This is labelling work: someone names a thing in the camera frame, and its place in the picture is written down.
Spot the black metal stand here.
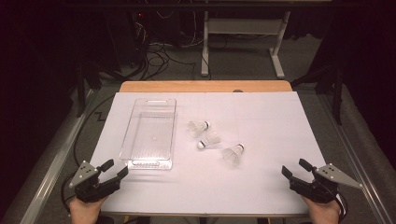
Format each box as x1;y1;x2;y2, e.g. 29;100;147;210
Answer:
290;63;345;126
76;60;104;119

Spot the dark computer tower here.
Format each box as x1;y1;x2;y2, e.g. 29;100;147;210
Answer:
104;8;149;68

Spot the bundle of floor cables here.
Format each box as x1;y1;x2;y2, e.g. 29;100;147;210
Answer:
134;8;213;82

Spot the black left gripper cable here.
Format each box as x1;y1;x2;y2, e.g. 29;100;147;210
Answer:
60;92;117;216

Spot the person's left hand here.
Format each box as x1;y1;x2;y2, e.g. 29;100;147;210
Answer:
68;196;108;224

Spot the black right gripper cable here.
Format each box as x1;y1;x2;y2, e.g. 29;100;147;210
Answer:
332;189;348;223

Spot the person's right hand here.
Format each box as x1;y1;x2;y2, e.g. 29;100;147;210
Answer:
301;195;342;224

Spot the clear plastic storage bin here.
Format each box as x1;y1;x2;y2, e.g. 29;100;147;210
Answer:
119;98;177;171

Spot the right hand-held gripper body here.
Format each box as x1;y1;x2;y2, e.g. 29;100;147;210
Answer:
289;162;364;204

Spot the white metal stand frame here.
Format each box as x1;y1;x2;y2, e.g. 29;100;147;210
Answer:
200;10;292;80

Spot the wooden table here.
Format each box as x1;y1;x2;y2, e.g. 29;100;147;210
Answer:
119;79;293;93

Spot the white feather shuttlecock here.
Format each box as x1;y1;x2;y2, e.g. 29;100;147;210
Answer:
187;120;211;138
196;130;221;150
221;143;246;167

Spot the white table cover sheet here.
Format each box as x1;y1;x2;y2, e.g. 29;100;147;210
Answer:
88;91;329;217

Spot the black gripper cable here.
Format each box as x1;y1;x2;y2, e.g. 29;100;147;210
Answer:
332;189;348;223
60;92;117;216

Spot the aluminium floor rail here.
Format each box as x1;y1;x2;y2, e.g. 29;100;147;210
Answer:
18;88;96;224
317;92;391;224

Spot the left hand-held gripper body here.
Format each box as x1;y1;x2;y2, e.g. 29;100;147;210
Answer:
68;160;122;203

